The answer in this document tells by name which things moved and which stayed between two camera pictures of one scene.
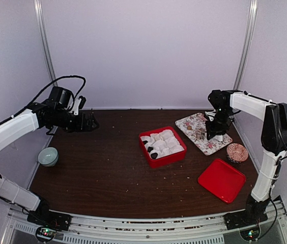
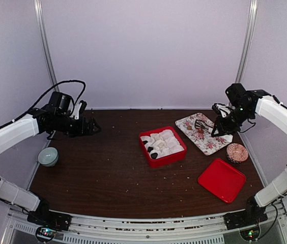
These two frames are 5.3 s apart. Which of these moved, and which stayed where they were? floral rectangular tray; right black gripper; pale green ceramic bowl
Moved: right black gripper
Stayed: pale green ceramic bowl; floral rectangular tray
